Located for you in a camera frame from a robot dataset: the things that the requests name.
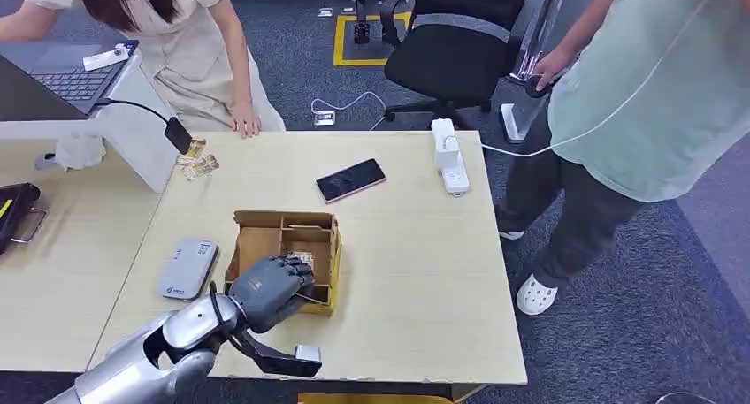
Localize seated person's hand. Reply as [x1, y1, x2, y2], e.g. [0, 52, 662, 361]
[229, 101, 263, 140]

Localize grey laptop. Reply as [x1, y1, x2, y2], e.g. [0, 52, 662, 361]
[0, 38, 140, 123]

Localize white floor socket with cable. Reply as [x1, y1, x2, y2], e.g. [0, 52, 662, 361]
[310, 90, 389, 131]

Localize standing person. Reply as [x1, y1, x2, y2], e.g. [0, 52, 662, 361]
[494, 0, 750, 317]

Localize glass partition panel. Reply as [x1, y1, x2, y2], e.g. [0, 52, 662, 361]
[506, 0, 567, 83]

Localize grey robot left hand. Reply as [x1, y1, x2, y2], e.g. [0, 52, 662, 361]
[228, 255, 318, 335]

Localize black laptop power cable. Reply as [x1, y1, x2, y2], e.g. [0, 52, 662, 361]
[93, 98, 195, 156]

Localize black office chair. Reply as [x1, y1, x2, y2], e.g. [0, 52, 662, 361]
[379, 0, 529, 127]

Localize black bag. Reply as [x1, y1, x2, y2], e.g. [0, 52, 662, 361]
[0, 182, 50, 255]

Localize yellow box under desk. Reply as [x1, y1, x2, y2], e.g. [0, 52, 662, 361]
[297, 392, 455, 404]

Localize white charging cable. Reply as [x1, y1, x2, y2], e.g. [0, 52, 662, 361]
[440, 0, 719, 159]

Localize white side desk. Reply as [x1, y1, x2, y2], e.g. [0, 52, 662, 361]
[0, 54, 180, 193]

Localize white crumpled tissue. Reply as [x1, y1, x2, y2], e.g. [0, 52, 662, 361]
[53, 133, 108, 172]

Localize standing person's hand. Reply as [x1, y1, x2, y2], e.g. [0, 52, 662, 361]
[532, 47, 578, 92]

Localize wooden card box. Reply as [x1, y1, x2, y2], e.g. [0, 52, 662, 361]
[224, 210, 343, 316]

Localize black smartphone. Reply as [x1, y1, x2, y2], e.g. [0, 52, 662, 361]
[315, 158, 388, 204]

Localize grey card reader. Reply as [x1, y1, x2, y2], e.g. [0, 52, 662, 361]
[156, 239, 220, 301]

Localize seated person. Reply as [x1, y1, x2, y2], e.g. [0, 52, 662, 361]
[0, 0, 287, 140]

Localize white paper tag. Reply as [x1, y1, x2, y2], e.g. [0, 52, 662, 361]
[82, 45, 131, 72]

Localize white shoe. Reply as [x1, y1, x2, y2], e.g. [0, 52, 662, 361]
[515, 273, 559, 317]

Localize black robot legs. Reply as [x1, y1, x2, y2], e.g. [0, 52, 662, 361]
[351, 0, 389, 45]

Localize white power strip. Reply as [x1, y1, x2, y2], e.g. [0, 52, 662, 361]
[430, 118, 471, 197]

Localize pile of gold cards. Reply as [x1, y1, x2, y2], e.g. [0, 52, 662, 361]
[175, 137, 221, 182]

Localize gold printed hotel card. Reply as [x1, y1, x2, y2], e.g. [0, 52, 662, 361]
[286, 250, 316, 271]

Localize white charger plug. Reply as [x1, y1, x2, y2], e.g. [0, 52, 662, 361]
[433, 133, 459, 170]

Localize black handheld controller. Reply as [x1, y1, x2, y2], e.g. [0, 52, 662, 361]
[524, 76, 555, 100]

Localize white partition foot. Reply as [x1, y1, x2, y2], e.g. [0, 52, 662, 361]
[501, 103, 532, 143]

